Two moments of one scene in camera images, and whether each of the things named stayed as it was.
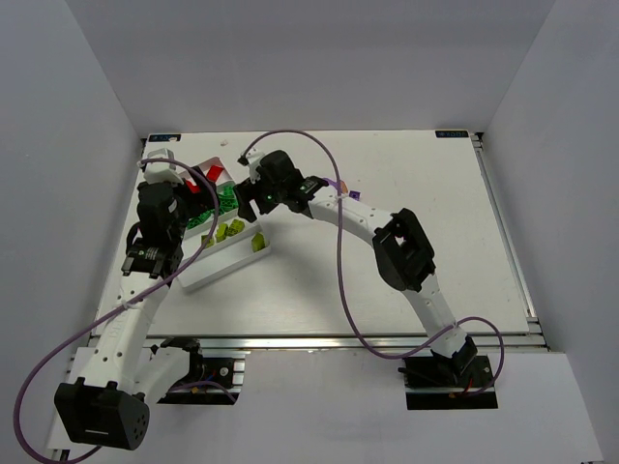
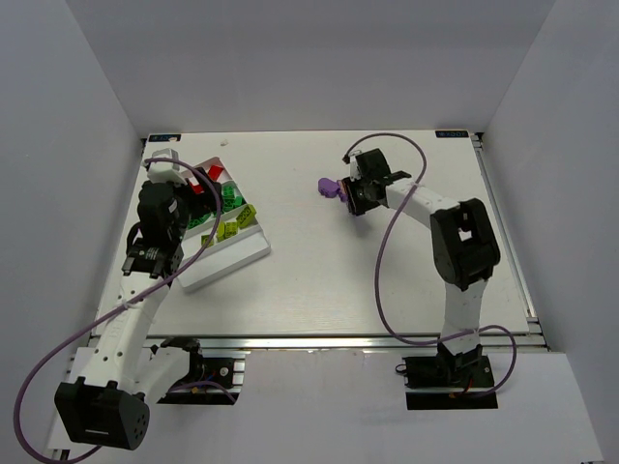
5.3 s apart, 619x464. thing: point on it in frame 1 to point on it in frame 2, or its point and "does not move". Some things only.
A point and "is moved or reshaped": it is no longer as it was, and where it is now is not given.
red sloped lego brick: x=215 y=172 does not move
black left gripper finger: x=203 y=201 does not move
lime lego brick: x=257 y=242 is moved or reshaped
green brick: x=227 y=198 does not move
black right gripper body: x=246 y=202 to x=350 y=194
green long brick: x=192 y=221 does not move
